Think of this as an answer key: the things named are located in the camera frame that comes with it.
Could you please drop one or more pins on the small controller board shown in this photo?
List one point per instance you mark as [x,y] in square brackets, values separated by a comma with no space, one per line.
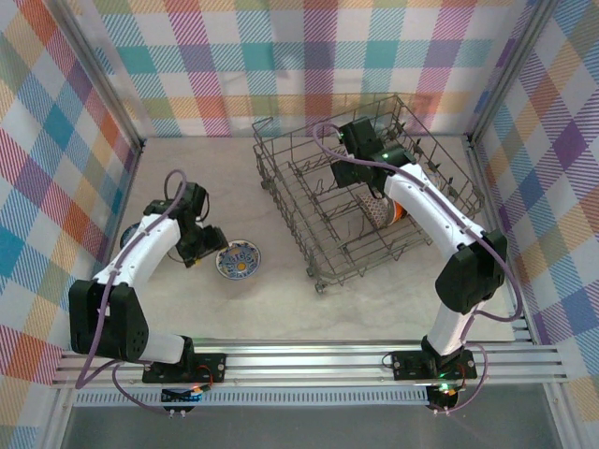
[444,395]
[180,396]

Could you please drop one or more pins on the geometric lattice pattern bowl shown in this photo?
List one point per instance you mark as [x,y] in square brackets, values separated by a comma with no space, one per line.
[374,210]

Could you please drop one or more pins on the aluminium side rail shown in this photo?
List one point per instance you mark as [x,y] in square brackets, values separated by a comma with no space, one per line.
[128,187]
[491,206]

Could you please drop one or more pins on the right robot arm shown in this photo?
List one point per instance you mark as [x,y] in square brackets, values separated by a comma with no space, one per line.
[430,201]

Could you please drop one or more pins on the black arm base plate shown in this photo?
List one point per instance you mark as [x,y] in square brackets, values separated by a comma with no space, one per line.
[407,365]
[213,362]

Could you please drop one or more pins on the blue bowl yellow centre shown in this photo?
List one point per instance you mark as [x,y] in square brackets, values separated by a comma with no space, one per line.
[241,259]

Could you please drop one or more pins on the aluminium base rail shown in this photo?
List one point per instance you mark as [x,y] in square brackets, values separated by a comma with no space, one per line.
[304,362]

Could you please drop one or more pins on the aluminium frame post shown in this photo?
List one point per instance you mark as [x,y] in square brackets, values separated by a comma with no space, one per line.
[506,70]
[103,84]

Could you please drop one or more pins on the blue floral bowl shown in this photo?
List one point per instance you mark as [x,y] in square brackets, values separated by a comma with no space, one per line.
[127,236]

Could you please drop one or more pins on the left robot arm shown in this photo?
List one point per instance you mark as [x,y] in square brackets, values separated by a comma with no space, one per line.
[140,252]

